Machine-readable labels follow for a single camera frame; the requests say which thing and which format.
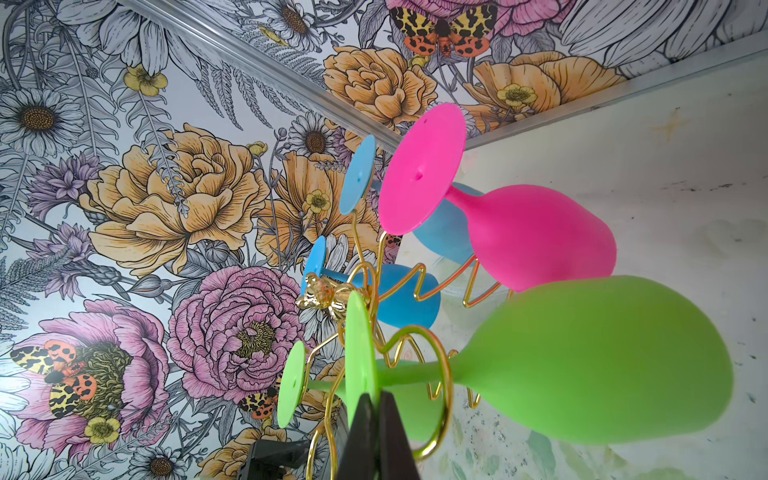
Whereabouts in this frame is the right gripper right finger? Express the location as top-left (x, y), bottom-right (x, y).
top-left (378, 391), bottom-right (420, 480)

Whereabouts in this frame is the pink wine glass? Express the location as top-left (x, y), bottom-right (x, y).
top-left (379, 104), bottom-right (617, 292)

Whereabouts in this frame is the left blue wine glass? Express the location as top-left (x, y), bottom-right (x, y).
top-left (305, 237), bottom-right (441, 328)

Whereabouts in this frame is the gold wire wine glass rack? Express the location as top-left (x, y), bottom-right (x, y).
top-left (297, 231), bottom-right (502, 479)

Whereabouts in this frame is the green wine glass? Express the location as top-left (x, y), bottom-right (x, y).
top-left (345, 276), bottom-right (734, 444)
top-left (276, 341), bottom-right (444, 443)

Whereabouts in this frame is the back light blue wine glass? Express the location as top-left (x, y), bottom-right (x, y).
top-left (339, 135), bottom-right (473, 264)

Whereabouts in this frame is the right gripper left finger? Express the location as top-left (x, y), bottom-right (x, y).
top-left (336, 393), bottom-right (379, 480)

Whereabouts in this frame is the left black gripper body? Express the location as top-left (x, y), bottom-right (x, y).
top-left (236, 440), bottom-right (310, 480)

